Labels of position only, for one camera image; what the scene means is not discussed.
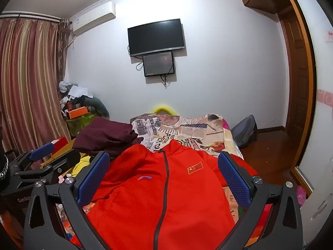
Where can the white plastic bag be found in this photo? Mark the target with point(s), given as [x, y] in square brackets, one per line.
[65, 86]

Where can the striped brown curtain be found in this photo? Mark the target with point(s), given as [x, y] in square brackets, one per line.
[28, 83]

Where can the small black wall monitor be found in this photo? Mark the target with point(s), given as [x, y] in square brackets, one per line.
[158, 63]

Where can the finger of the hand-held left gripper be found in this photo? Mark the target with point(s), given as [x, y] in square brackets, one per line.
[65, 160]
[41, 151]

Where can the white air conditioner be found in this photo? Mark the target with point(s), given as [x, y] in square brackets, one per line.
[93, 18]

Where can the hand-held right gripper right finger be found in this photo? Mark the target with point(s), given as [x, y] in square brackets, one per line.
[234, 181]

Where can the orange box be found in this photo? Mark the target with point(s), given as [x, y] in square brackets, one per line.
[78, 112]

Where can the white wardrobe door pink pattern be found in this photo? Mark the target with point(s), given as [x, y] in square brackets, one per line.
[324, 122]

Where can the red zip jacket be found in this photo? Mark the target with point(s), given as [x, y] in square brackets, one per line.
[156, 190]

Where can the pink slipper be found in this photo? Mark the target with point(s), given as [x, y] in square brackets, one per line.
[301, 196]

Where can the yellow garment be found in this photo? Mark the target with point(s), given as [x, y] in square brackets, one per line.
[79, 166]

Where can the curtain rail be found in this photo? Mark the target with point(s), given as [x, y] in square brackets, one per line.
[33, 15]

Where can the red box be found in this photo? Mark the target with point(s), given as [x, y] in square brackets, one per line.
[58, 140]

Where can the brown cardboard box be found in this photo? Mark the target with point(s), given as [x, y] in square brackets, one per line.
[62, 148]

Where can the black wall television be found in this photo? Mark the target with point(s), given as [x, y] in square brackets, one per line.
[156, 37]

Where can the newspaper print bed cover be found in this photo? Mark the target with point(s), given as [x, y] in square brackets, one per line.
[179, 131]

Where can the maroon folded clothes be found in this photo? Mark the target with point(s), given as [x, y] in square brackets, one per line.
[104, 132]

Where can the yellow round object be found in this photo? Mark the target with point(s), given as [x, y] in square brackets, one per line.
[165, 108]

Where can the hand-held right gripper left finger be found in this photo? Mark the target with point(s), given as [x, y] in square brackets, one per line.
[93, 178]

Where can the grey backpack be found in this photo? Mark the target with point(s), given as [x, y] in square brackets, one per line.
[243, 131]

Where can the brown wooden door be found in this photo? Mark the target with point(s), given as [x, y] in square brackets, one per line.
[295, 70]

